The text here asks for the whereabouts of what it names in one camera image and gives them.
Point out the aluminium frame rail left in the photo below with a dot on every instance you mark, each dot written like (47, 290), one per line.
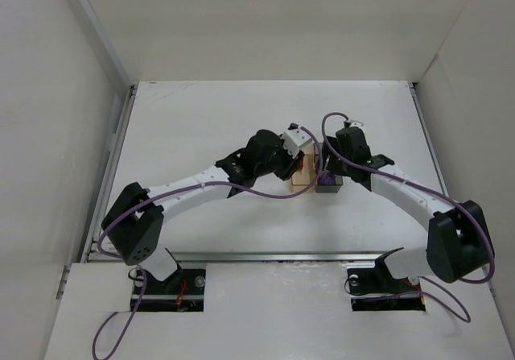
(117, 76)

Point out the clear grey container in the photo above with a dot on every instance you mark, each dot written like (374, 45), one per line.
(330, 189)

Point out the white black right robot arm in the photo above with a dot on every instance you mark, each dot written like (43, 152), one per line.
(457, 238)

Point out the aluminium frame rail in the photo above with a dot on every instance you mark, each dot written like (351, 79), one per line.
(442, 184)
(117, 76)

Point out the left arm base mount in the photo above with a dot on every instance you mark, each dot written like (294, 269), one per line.
(185, 295)

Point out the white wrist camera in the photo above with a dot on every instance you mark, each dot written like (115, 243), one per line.
(294, 139)
(354, 123)

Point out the aluminium front rail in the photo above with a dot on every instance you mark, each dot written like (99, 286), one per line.
(273, 257)

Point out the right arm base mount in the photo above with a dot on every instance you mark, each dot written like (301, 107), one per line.
(373, 289)

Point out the clear orange container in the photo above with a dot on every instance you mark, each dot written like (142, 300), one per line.
(300, 180)

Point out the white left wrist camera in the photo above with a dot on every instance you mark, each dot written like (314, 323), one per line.
(294, 139)

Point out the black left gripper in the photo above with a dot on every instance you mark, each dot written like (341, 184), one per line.
(292, 167)

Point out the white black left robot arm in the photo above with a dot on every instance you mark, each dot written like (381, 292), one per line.
(135, 220)

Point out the aluminium frame rail right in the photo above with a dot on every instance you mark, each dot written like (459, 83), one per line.
(442, 184)

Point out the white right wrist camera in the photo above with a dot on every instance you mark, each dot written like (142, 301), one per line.
(354, 123)

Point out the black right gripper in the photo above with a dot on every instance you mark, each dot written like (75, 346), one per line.
(327, 151)

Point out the purple lego piece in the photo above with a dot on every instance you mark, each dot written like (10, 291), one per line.
(327, 179)

